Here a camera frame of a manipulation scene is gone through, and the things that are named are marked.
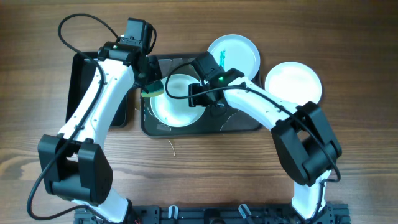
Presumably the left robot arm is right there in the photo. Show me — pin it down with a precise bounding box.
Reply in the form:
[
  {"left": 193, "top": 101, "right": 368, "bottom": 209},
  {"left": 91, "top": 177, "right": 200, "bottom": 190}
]
[{"left": 31, "top": 42, "right": 158, "bottom": 223}]

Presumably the right black cable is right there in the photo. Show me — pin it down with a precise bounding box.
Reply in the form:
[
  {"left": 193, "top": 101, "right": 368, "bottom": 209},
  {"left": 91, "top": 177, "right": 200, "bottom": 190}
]
[{"left": 164, "top": 62, "right": 342, "bottom": 218}]

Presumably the light blue plate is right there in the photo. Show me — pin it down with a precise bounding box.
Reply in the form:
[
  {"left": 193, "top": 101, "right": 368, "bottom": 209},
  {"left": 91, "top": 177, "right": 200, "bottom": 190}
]
[{"left": 208, "top": 34, "right": 261, "bottom": 80}]

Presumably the black cable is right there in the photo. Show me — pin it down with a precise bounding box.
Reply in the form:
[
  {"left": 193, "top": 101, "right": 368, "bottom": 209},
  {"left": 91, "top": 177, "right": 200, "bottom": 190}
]
[
  {"left": 26, "top": 12, "right": 137, "bottom": 222},
  {"left": 164, "top": 62, "right": 342, "bottom": 218}
]

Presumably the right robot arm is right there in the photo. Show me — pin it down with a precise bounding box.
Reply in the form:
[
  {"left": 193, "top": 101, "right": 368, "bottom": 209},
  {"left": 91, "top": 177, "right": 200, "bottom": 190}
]
[{"left": 188, "top": 67, "right": 342, "bottom": 223}]

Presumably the white plate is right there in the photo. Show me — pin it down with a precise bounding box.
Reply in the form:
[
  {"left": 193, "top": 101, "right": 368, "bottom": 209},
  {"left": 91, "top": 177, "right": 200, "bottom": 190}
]
[
  {"left": 150, "top": 74, "right": 205, "bottom": 128},
  {"left": 264, "top": 62, "right": 323, "bottom": 105}
]

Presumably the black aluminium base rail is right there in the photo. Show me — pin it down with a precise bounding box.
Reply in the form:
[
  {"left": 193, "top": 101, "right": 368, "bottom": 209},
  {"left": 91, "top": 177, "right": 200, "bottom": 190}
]
[{"left": 73, "top": 203, "right": 351, "bottom": 224}]

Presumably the dark grey serving tray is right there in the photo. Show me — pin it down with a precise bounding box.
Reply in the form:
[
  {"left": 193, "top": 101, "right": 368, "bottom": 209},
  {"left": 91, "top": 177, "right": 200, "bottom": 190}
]
[{"left": 141, "top": 53, "right": 262, "bottom": 138}]

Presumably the blue and yellow sponge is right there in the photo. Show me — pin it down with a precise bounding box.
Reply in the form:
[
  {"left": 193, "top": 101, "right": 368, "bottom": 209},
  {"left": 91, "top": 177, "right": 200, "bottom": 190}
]
[{"left": 141, "top": 80, "right": 164, "bottom": 98}]

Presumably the black water tray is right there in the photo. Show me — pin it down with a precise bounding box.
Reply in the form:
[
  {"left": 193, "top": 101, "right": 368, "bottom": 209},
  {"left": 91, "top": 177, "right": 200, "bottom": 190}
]
[{"left": 65, "top": 54, "right": 129, "bottom": 128}]

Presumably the left black cable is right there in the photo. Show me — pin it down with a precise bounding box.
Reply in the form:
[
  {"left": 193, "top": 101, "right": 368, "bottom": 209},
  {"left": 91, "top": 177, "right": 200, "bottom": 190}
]
[{"left": 26, "top": 12, "right": 137, "bottom": 222}]

